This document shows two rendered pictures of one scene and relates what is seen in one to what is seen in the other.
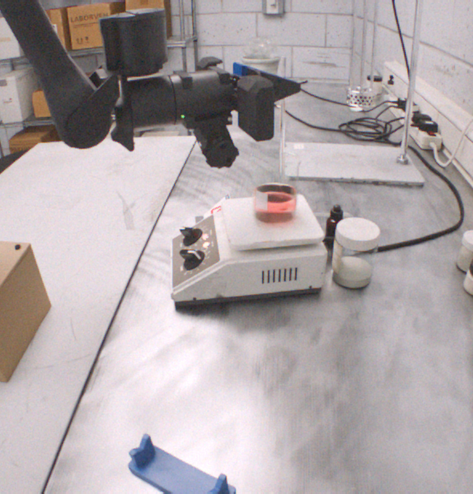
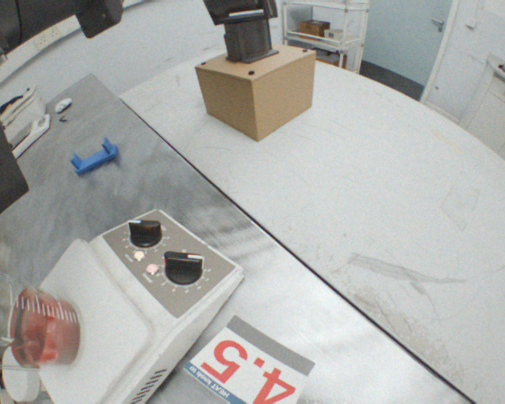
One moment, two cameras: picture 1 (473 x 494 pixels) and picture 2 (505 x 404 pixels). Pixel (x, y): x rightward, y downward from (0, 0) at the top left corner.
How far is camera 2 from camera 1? 63 cm
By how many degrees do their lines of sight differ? 84
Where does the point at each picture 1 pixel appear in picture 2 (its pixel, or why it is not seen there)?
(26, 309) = (232, 109)
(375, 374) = (36, 272)
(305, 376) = (64, 242)
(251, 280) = not seen: hidden behind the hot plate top
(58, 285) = (283, 152)
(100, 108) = not seen: outside the picture
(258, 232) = (62, 278)
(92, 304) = (232, 167)
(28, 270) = (241, 93)
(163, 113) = not seen: hidden behind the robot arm
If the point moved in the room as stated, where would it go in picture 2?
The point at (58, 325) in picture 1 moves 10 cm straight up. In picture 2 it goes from (230, 141) to (218, 83)
